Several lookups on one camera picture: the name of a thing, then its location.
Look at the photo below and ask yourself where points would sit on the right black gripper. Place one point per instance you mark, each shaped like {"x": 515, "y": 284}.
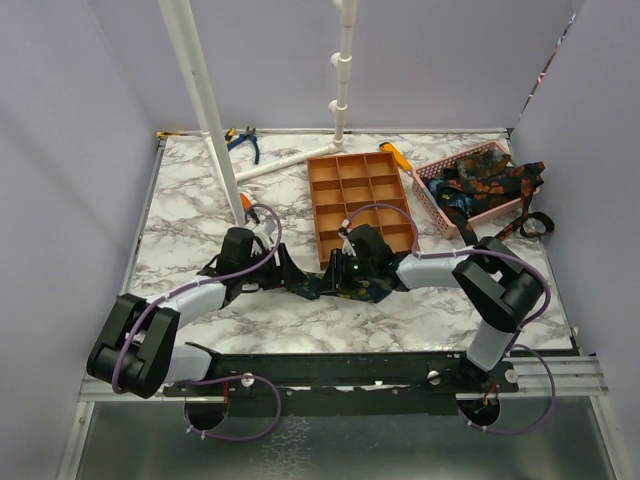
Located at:
{"x": 337, "y": 276}

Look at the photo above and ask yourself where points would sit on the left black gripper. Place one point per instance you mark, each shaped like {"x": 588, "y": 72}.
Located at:
{"x": 284, "y": 273}

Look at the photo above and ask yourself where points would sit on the navy yellow floral tie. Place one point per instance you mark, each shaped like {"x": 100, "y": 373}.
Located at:
{"x": 315, "y": 287}

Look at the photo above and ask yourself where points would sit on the black orange floral tie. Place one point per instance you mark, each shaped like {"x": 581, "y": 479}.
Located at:
{"x": 517, "y": 184}

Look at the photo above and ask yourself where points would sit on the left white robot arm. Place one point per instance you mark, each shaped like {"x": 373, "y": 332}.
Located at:
{"x": 135, "y": 351}

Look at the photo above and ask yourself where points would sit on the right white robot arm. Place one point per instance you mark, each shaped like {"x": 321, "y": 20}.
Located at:
{"x": 503, "y": 288}

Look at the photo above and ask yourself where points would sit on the wooden compartment tray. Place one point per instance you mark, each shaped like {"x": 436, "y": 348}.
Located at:
{"x": 341, "y": 184}

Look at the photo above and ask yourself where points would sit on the pink perforated plastic basket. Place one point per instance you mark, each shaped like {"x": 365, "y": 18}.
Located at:
{"x": 445, "y": 167}

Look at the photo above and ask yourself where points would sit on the blue floral tie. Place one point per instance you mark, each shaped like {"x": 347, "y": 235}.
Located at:
{"x": 447, "y": 196}

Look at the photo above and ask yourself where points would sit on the yellow utility knife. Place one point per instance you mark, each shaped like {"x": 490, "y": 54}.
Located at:
{"x": 400, "y": 160}

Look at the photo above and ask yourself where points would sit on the dark paisley tie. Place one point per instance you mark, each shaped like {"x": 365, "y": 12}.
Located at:
{"x": 482, "y": 165}

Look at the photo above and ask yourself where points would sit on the yellow black tool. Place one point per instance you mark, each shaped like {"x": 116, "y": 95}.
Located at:
{"x": 167, "y": 134}

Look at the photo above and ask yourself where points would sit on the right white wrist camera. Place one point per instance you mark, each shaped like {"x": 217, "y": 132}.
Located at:
{"x": 343, "y": 232}

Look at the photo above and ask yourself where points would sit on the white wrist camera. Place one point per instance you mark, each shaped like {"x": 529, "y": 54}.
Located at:
{"x": 266, "y": 231}
{"x": 343, "y": 232}

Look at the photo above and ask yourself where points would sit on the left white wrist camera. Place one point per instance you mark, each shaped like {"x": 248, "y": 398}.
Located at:
{"x": 266, "y": 231}

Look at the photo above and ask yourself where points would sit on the orange handled screwdriver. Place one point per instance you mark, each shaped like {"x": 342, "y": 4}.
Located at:
{"x": 247, "y": 203}

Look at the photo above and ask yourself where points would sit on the black metal base rail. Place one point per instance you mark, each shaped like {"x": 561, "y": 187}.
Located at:
{"x": 258, "y": 385}

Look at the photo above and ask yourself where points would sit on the yellow handled cutter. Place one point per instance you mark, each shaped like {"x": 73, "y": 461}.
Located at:
{"x": 229, "y": 135}

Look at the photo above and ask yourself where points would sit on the white pvc pipe frame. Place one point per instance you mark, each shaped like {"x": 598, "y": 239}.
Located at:
{"x": 181, "y": 28}

